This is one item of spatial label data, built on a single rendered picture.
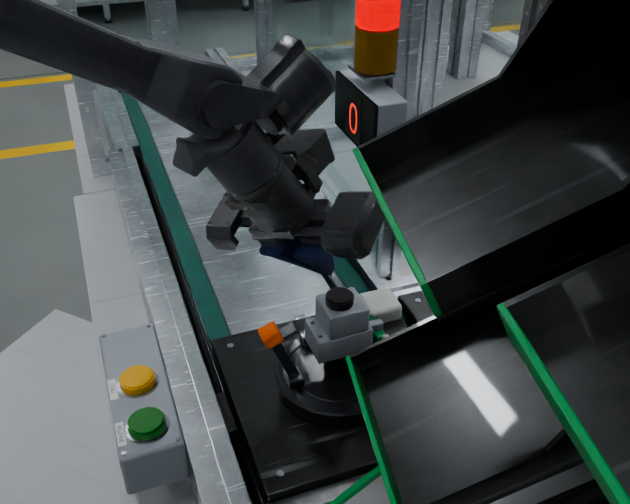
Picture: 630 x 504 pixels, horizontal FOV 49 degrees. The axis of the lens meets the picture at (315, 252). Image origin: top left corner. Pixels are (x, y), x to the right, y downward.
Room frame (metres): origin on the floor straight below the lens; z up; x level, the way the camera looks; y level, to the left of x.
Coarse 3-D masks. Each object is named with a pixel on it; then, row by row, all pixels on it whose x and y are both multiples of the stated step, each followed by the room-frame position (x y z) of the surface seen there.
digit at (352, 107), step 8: (352, 96) 0.78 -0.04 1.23; (352, 104) 0.78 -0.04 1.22; (360, 104) 0.76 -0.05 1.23; (352, 112) 0.78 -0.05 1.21; (360, 112) 0.76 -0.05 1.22; (352, 120) 0.78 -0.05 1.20; (360, 120) 0.76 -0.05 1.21; (352, 128) 0.78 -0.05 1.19; (360, 128) 0.76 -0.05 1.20; (352, 136) 0.78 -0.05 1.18
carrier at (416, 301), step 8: (400, 296) 0.73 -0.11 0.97; (408, 296) 0.73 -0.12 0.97; (416, 296) 0.73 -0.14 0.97; (424, 296) 0.73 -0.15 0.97; (408, 304) 0.71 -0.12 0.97; (416, 304) 0.71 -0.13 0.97; (424, 304) 0.71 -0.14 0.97; (408, 312) 0.70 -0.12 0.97; (416, 312) 0.69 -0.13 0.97; (424, 312) 0.69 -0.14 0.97; (432, 312) 0.69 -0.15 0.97; (408, 320) 0.70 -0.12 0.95; (416, 320) 0.68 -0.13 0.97
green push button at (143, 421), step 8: (144, 408) 0.53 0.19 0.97; (152, 408) 0.53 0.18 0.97; (136, 416) 0.52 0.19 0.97; (144, 416) 0.52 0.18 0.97; (152, 416) 0.52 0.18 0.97; (160, 416) 0.52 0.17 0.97; (128, 424) 0.51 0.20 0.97; (136, 424) 0.50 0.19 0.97; (144, 424) 0.50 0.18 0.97; (152, 424) 0.50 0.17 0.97; (160, 424) 0.51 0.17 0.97; (136, 432) 0.49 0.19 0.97; (144, 432) 0.49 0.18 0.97; (152, 432) 0.50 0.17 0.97; (160, 432) 0.50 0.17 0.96; (144, 440) 0.49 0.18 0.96
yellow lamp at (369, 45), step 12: (360, 36) 0.78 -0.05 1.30; (372, 36) 0.77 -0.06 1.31; (384, 36) 0.77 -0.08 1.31; (396, 36) 0.78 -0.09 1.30; (360, 48) 0.77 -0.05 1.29; (372, 48) 0.77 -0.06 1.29; (384, 48) 0.77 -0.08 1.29; (396, 48) 0.78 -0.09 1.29; (360, 60) 0.77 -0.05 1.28; (372, 60) 0.77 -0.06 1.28; (384, 60) 0.77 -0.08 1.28; (396, 60) 0.78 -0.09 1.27; (360, 72) 0.77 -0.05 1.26; (372, 72) 0.77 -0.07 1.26; (384, 72) 0.77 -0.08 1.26
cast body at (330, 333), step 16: (336, 288) 0.58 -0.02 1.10; (352, 288) 0.60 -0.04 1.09; (320, 304) 0.57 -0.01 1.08; (336, 304) 0.56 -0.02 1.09; (352, 304) 0.56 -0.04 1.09; (320, 320) 0.57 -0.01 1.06; (336, 320) 0.55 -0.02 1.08; (352, 320) 0.55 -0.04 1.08; (368, 320) 0.56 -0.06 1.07; (320, 336) 0.55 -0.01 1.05; (336, 336) 0.55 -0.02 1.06; (352, 336) 0.55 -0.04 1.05; (368, 336) 0.56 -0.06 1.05; (320, 352) 0.54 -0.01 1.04; (336, 352) 0.55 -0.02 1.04; (352, 352) 0.55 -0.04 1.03
